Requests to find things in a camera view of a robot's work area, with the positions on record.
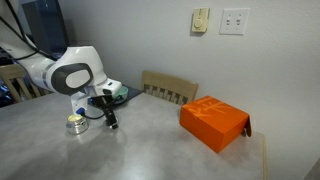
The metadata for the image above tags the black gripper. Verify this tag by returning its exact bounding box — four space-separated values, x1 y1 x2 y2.
99 95 120 130

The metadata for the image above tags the mint green bowl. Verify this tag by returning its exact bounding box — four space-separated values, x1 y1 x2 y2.
111 85 130 102

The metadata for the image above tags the small silver metal cup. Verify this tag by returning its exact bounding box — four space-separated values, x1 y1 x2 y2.
65 113 90 136

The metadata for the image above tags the dark blue cloth mat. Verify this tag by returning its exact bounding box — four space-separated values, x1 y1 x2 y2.
87 84 145 108

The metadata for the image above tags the light wooden slatted chair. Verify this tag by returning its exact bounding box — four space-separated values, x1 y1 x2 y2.
139 70 200 107

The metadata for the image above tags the orange cardboard box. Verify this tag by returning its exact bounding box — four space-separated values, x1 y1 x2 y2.
179 95 253 154

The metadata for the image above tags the wooden ladder-back chair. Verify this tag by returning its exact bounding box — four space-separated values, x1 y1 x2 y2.
0 63 52 104

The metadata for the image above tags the dark tall background panel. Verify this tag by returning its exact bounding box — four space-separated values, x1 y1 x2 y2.
19 0 71 60

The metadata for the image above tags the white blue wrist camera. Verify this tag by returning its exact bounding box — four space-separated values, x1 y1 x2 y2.
69 92 91 117

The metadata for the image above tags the beige wall dimmer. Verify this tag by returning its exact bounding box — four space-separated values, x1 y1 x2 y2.
190 8 211 34

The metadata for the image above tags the white double light switch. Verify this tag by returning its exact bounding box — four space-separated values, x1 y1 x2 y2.
218 8 251 37

